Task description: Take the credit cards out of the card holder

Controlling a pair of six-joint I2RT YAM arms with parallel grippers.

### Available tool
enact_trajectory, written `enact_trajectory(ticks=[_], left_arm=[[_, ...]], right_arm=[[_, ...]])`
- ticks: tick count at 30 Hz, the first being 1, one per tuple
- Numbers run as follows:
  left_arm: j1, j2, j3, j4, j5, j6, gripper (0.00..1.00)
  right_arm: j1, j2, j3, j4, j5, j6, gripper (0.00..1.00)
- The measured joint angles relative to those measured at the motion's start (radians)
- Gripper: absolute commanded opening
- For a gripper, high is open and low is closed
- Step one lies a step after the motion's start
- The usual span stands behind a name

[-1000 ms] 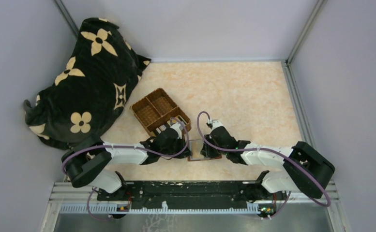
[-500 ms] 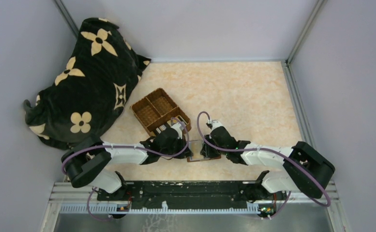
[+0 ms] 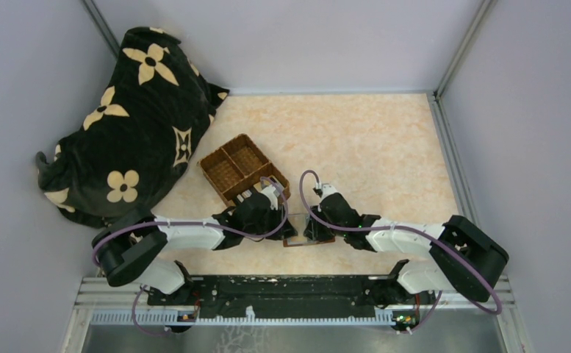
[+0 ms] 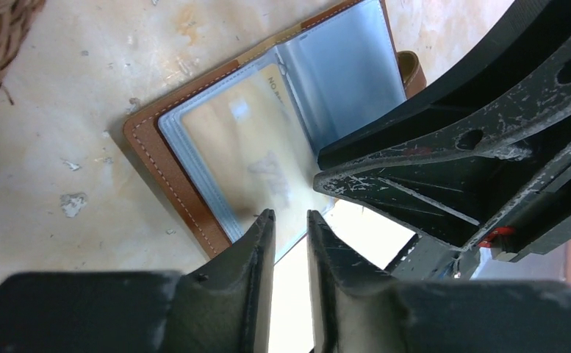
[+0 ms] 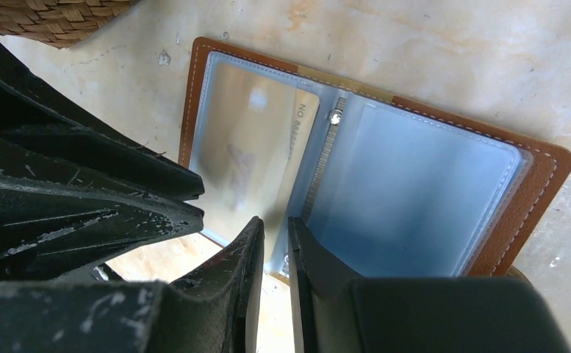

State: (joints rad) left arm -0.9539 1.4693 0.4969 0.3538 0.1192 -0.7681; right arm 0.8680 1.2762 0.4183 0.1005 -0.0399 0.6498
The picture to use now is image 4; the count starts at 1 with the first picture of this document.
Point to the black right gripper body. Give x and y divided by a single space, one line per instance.
484 151

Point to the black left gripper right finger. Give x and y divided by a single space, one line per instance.
357 307

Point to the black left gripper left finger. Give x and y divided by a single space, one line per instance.
223 306

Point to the brown leather card holder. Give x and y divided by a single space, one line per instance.
342 71

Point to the gold card in holder sleeve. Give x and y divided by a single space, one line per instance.
253 155

